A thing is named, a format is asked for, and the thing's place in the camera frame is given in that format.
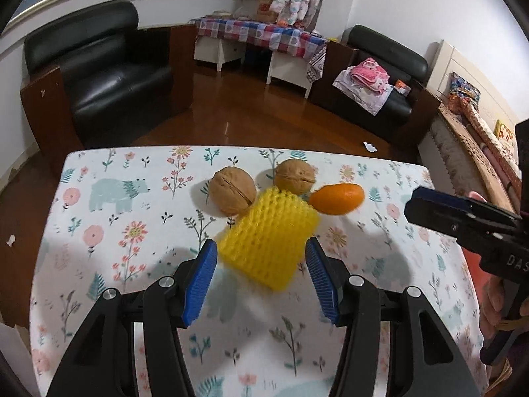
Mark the large black leather armchair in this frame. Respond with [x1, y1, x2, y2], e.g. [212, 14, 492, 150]
[20, 0, 197, 174]

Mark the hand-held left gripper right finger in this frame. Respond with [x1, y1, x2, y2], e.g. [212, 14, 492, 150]
[305, 237, 484, 397]

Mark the floral bear print tablecloth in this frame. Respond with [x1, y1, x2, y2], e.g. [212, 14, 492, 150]
[29, 145, 485, 397]

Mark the small walnut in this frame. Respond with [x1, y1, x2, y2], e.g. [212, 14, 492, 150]
[274, 159, 317, 195]

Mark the white folded cloth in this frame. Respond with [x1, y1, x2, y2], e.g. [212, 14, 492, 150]
[333, 66, 398, 117]

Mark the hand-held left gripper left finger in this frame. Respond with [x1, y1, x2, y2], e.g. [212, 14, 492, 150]
[50, 239, 219, 397]

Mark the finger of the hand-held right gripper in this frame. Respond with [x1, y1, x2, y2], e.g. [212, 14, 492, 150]
[404, 198, 468, 237]
[412, 186, 518, 223]

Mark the checkered tablecloth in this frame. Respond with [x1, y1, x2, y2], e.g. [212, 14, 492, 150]
[193, 16, 328, 80]

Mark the pink folded blanket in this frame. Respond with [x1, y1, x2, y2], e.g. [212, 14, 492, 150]
[350, 59, 389, 94]

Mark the orange kumquat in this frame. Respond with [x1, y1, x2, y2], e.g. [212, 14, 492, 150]
[309, 183, 365, 216]

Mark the large walnut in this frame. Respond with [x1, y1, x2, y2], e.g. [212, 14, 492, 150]
[208, 166, 258, 216]

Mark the colourful patterned pillow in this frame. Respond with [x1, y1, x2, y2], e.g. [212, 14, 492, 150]
[447, 72, 482, 112]

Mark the yellow patterned pillow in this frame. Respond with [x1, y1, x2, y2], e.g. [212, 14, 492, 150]
[494, 120, 518, 150]

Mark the white cabinet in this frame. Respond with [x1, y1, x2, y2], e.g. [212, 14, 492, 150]
[266, 51, 315, 99]
[194, 37, 245, 72]

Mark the cream bed headboard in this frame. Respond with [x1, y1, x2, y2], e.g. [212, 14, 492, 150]
[426, 40, 526, 130]

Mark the yellow foam fruit net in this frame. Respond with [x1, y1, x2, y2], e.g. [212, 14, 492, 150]
[218, 187, 321, 291]

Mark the white paper bag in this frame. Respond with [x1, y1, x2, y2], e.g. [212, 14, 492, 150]
[0, 322, 33, 383]

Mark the black leather armchair with clothes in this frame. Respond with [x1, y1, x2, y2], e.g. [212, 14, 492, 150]
[309, 25, 443, 146]

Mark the bed with brown floral blanket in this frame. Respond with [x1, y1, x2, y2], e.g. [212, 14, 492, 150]
[417, 101, 529, 224]

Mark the person's right hand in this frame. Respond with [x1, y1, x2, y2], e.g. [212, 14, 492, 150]
[484, 275, 513, 324]

